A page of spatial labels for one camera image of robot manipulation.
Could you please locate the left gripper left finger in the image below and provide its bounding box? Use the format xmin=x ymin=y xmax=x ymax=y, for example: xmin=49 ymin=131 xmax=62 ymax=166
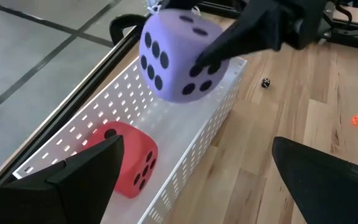
xmin=0 ymin=134 xmax=126 ymax=224

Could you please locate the large purple foam die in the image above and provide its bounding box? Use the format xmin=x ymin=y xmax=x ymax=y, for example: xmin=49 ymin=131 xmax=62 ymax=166
xmin=138 ymin=8 xmax=231 ymax=104

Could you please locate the large red foam die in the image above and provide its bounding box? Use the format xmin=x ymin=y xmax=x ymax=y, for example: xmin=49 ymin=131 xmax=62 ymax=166
xmin=84 ymin=121 xmax=159 ymax=199

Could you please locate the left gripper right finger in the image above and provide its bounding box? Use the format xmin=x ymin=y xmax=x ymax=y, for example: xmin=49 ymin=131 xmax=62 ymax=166
xmin=271 ymin=136 xmax=358 ymax=224

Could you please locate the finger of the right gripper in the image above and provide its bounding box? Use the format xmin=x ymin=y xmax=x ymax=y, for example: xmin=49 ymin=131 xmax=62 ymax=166
xmin=195 ymin=0 xmax=295 ymax=69

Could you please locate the white perforated basket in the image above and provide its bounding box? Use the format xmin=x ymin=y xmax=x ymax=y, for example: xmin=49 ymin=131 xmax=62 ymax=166
xmin=12 ymin=55 xmax=248 ymax=224

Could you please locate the black clamp handle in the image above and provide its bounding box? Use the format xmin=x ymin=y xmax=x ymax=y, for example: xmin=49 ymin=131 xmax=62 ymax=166
xmin=109 ymin=14 xmax=149 ymax=46

